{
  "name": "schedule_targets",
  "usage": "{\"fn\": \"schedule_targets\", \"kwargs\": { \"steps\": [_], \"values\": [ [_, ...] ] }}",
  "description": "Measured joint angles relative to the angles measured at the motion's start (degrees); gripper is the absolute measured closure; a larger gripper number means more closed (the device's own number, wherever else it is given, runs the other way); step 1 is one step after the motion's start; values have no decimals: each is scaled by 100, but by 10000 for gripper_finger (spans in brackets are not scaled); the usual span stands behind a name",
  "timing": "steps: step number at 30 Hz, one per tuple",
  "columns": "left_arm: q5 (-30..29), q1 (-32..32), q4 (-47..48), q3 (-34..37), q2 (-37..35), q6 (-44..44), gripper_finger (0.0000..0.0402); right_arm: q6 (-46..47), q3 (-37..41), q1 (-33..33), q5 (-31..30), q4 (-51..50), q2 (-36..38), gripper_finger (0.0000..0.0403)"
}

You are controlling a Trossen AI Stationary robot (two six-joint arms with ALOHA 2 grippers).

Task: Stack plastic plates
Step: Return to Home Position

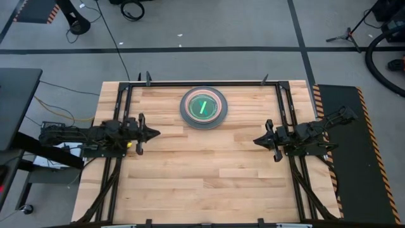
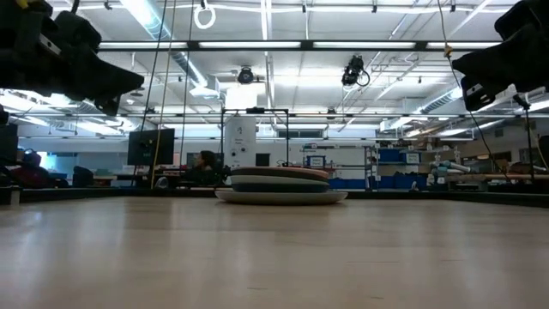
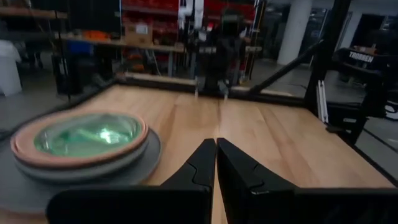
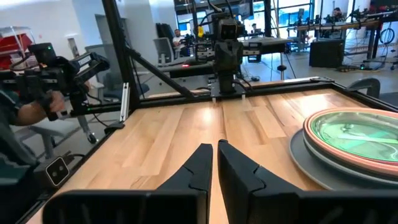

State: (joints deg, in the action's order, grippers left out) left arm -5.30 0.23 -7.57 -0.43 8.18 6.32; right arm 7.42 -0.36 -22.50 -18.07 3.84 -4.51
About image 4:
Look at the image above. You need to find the person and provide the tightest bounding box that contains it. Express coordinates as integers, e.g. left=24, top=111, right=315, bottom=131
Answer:
left=172, top=28, right=188, bottom=52
left=331, top=6, right=345, bottom=20
left=0, top=88, right=67, bottom=224

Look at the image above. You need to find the wooden robot workbench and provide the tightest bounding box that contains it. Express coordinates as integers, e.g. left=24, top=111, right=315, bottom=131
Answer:
left=286, top=11, right=398, bottom=68

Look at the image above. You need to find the person's forearm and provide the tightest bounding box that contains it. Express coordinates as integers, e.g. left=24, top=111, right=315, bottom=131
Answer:
left=11, top=99, right=52, bottom=127

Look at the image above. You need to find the dark background table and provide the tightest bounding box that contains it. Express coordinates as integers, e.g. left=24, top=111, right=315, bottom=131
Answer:
left=157, top=36, right=294, bottom=80

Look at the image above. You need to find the salmon pink plastic plate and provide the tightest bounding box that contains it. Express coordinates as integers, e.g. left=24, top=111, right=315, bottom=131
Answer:
left=303, top=133, right=398, bottom=179

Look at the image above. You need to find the red storage cart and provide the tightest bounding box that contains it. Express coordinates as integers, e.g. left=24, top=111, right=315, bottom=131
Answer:
left=0, top=26, right=35, bottom=71

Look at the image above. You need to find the grey frame clamp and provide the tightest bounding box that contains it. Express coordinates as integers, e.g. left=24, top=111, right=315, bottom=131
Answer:
left=346, top=77, right=382, bottom=100

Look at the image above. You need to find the transparent green plastic plate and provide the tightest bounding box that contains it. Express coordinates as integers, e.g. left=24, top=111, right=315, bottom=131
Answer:
left=310, top=111, right=398, bottom=163

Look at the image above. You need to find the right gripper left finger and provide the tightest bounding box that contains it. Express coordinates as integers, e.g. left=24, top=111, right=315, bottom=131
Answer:
left=42, top=142, right=214, bottom=224

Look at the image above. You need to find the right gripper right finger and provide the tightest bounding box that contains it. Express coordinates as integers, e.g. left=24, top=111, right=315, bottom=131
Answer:
left=217, top=139, right=398, bottom=224

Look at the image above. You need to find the silver frame bracket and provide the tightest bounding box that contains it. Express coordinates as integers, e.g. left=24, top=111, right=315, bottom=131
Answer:
left=119, top=82, right=131, bottom=123

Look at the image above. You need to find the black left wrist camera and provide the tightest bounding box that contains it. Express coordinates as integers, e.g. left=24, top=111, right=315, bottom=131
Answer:
left=218, top=21, right=239, bottom=42

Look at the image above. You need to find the light grey plastic plate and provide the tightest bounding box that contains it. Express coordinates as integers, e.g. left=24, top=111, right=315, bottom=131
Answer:
left=302, top=133, right=398, bottom=187

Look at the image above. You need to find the large grey plastic plate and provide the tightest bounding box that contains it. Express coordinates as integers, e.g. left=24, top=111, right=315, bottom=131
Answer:
left=288, top=128, right=398, bottom=191

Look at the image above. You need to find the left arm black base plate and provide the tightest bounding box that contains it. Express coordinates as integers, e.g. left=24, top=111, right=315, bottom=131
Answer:
left=210, top=79, right=253, bottom=98

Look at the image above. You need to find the grey office chair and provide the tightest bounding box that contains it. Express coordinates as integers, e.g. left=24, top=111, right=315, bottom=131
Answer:
left=152, top=37, right=175, bottom=67

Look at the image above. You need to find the table-level depth camera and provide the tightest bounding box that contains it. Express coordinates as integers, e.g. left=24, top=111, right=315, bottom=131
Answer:
left=44, top=156, right=71, bottom=188

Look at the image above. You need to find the grey rolling chair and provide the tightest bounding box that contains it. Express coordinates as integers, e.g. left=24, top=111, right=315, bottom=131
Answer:
left=14, top=116, right=98, bottom=160

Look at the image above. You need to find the black cable hoop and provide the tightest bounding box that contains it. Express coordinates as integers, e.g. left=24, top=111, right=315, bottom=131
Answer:
left=379, top=27, right=396, bottom=45

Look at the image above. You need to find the black box cabinet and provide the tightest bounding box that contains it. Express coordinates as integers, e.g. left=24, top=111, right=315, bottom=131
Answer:
left=308, top=39, right=346, bottom=69

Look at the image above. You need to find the person's hand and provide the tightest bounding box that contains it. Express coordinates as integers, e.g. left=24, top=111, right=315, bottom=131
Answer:
left=46, top=90, right=67, bottom=114

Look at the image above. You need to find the black metal table frame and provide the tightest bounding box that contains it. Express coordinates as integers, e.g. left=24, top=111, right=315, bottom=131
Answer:
left=15, top=0, right=398, bottom=224

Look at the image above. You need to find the pale peach plastic plate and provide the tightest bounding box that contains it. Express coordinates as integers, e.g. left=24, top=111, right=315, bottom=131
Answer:
left=302, top=106, right=398, bottom=175

